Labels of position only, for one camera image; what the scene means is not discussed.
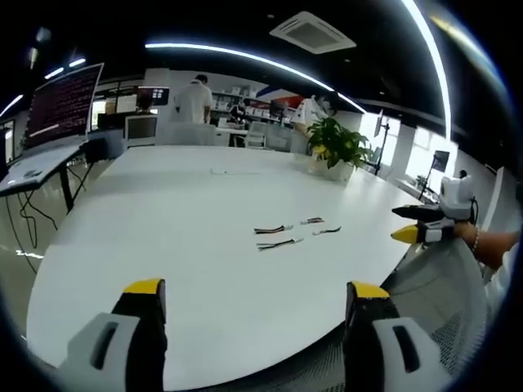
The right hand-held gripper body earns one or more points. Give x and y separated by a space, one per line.
457 196

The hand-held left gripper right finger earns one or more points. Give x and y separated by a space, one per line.
408 347

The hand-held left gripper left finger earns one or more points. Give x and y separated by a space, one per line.
102 347

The black tripod with screen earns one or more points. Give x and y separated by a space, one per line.
439 163

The white mesh office chair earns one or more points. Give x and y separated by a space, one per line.
437 286

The monitor on black stand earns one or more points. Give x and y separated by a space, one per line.
382 134

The green potted plant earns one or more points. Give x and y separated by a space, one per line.
337 145

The curved ceiling light strip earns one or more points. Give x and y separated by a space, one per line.
437 61

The grey side desk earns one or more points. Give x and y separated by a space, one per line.
32 167

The black box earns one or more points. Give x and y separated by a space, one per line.
104 149

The ceiling air conditioner vent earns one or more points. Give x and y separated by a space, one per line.
312 32

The white cabinet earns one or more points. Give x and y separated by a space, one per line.
141 130

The long ceiling light strip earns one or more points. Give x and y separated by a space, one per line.
245 57

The large monitor with text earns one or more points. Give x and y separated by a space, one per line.
65 102

